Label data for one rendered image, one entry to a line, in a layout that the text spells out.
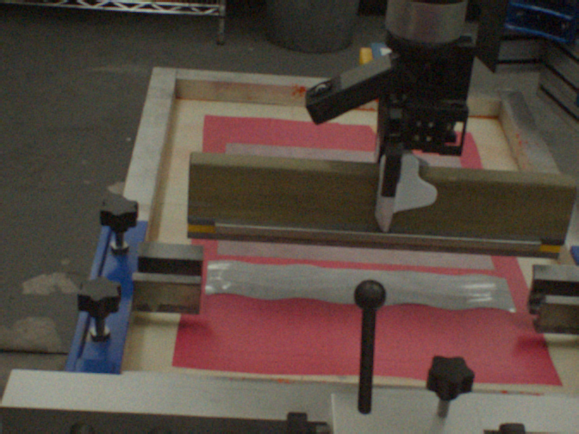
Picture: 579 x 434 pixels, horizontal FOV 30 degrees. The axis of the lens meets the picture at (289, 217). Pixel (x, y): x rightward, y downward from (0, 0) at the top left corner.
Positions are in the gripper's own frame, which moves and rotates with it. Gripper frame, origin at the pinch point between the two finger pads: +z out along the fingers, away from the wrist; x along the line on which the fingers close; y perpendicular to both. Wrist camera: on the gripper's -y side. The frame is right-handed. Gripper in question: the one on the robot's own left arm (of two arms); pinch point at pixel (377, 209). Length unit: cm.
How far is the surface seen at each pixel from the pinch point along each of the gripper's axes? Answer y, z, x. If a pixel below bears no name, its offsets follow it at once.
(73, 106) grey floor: -74, 109, 251
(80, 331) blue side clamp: -29.7, 8.1, -13.3
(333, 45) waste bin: 22, 106, 317
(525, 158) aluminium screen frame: 25.5, 11.0, 35.7
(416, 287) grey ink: 6.6, 13.3, 5.3
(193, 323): -19.0, 13.6, -3.6
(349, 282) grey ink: -1.3, 13.3, 5.6
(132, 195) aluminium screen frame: -28.0, 10.2, 17.7
